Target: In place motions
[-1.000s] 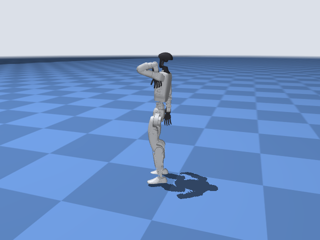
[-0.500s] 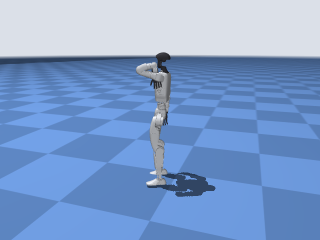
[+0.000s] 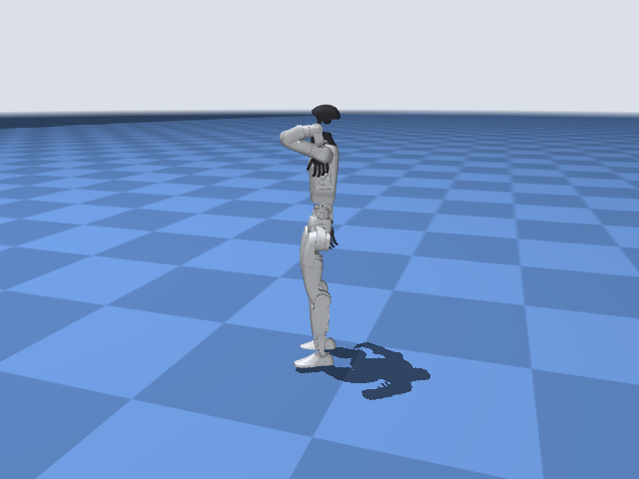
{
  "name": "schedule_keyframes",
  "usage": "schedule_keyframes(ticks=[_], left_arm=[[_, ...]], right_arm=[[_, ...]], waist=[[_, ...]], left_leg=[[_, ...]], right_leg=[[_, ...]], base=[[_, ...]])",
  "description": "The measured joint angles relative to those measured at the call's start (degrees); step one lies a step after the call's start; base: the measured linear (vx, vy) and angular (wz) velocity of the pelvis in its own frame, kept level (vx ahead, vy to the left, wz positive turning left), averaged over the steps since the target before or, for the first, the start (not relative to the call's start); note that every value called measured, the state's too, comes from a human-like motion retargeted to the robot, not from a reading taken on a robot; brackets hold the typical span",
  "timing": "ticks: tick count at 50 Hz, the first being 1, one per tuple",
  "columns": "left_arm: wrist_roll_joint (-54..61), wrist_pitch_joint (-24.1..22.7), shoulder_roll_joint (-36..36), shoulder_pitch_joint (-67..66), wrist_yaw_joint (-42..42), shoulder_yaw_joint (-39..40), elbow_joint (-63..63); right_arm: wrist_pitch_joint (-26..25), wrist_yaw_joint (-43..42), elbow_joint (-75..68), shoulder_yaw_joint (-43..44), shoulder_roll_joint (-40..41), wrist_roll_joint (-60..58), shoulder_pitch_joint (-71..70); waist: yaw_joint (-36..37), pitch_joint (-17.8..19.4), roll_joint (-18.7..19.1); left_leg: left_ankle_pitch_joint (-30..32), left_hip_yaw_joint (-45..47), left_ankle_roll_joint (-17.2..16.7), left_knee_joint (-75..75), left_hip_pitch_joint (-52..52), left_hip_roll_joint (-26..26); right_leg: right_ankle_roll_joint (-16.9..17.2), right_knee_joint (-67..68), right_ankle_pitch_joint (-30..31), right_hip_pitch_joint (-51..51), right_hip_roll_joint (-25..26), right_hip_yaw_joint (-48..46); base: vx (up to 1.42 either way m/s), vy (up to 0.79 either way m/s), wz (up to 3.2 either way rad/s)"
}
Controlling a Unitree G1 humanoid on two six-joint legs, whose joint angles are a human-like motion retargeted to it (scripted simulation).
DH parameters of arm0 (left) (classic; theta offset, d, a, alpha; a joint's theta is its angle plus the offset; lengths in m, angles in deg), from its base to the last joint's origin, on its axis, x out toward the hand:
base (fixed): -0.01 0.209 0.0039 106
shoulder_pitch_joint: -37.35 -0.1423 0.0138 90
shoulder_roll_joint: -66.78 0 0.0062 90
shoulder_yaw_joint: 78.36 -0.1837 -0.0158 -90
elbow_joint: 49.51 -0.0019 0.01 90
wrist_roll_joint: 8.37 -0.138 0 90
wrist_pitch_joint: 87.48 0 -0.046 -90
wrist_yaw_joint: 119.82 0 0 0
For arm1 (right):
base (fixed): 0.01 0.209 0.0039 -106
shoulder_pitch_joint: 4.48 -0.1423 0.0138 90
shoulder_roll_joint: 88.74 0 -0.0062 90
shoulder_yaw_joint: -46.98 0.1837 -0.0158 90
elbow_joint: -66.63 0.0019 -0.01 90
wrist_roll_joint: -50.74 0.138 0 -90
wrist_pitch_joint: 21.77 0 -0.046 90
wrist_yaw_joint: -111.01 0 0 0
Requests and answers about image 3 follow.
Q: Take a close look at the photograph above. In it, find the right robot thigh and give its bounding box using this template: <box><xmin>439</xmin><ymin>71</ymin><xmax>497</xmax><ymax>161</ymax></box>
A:
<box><xmin>300</xmin><ymin>226</ymin><xmax>328</xmax><ymax>291</ymax></box>

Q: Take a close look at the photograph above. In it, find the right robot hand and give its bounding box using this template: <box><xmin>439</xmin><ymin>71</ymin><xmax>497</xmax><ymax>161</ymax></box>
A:
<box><xmin>329</xmin><ymin>222</ymin><xmax>338</xmax><ymax>249</ymax></box>

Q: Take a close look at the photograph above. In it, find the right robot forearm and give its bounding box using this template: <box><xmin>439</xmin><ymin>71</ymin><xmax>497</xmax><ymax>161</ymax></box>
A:
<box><xmin>322</xmin><ymin>204</ymin><xmax>333</xmax><ymax>221</ymax></box>

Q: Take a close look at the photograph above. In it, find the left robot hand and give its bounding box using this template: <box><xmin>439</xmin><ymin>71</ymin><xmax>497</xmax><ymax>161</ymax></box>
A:
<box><xmin>307</xmin><ymin>137</ymin><xmax>329</xmax><ymax>177</ymax></box>

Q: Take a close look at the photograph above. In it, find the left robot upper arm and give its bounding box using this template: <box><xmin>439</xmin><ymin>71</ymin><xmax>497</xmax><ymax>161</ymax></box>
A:
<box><xmin>280</xmin><ymin>131</ymin><xmax>333</xmax><ymax>164</ymax></box>

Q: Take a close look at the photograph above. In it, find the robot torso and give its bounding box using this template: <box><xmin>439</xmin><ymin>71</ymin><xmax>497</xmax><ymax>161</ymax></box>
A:
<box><xmin>308</xmin><ymin>140</ymin><xmax>339</xmax><ymax>234</ymax></box>

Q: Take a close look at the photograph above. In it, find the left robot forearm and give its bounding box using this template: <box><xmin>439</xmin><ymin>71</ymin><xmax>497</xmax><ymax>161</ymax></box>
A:
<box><xmin>284</xmin><ymin>124</ymin><xmax>323</xmax><ymax>145</ymax></box>

